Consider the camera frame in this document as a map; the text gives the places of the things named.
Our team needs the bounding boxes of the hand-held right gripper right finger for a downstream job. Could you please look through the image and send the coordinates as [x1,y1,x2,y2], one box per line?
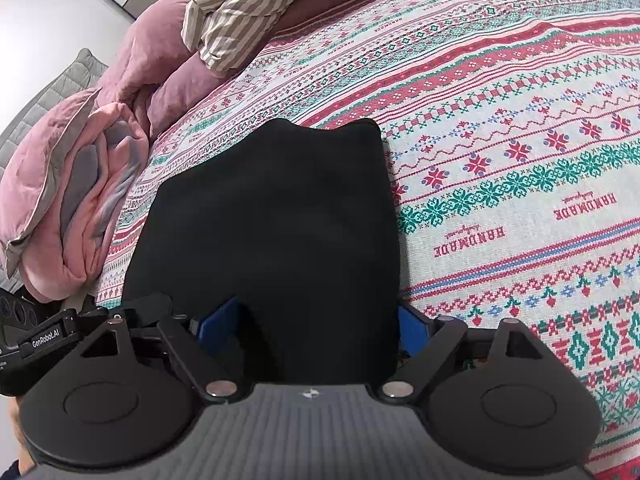
[377,305,547,404]

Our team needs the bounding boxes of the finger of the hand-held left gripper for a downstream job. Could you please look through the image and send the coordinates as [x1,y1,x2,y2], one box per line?
[119,292,174,333]

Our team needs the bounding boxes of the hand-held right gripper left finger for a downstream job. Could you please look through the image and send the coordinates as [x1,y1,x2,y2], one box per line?
[80,296,251,404]

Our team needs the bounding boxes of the black pants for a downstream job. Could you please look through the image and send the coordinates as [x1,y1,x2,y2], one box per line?
[121,118,402,382]

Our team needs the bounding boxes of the pink and grey quilt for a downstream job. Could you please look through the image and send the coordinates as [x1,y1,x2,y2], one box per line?
[0,87,151,304]

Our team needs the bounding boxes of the patterned knit-print bedspread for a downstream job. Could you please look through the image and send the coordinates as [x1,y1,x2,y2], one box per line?
[95,0,640,480]

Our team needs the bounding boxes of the grey quilted pad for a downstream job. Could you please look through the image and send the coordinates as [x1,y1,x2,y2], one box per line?
[0,48,109,142]

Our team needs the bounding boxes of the pink pillow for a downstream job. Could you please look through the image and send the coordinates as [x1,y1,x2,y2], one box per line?
[97,0,453,143]

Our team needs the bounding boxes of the cream striped cloth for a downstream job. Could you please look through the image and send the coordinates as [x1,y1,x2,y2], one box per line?
[182,0,457,79]

